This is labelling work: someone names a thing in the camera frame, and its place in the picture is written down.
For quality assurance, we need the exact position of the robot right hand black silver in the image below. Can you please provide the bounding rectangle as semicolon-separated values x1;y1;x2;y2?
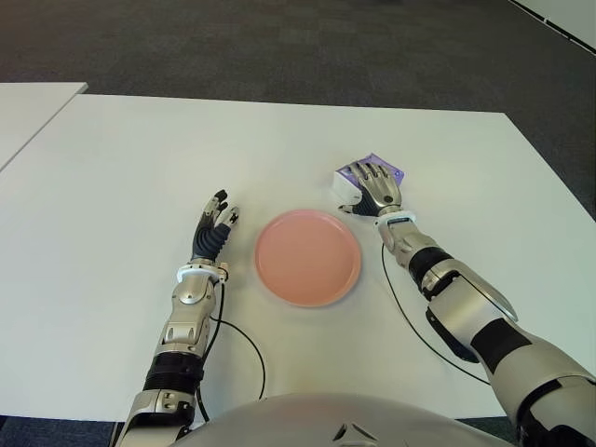
338;159;404;218

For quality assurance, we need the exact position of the robot left hand black silver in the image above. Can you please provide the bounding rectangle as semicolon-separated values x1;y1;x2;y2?
189;188;241;267

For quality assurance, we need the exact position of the purple white tissue paper pack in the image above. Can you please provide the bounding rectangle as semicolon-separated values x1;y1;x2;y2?
332;151;406;202

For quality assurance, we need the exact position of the round pink plate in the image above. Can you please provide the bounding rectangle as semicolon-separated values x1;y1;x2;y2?
253;209;363;308

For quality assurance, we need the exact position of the grey robot torso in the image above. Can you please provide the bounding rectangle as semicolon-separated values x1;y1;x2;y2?
169;393;513;447

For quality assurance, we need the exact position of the white neighbouring table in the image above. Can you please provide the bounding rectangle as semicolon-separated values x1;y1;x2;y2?
0;82;88;173

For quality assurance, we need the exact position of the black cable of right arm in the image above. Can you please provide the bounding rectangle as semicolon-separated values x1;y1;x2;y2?
380;241;493;386

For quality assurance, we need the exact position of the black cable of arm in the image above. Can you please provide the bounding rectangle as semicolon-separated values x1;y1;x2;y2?
380;241;493;386
197;278;267;418

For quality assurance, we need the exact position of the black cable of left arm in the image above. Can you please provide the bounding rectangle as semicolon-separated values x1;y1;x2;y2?
197;278;267;418

